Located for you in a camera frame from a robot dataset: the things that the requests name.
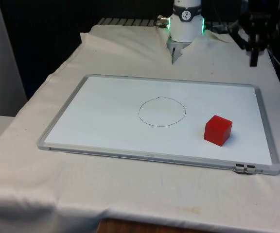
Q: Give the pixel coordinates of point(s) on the whiteboard with grey frame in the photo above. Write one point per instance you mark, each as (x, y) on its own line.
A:
(154, 121)

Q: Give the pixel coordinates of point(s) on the red cube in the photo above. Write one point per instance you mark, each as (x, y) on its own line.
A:
(217, 131)

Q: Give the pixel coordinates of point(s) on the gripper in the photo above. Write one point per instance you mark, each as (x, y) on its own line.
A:
(259, 20)

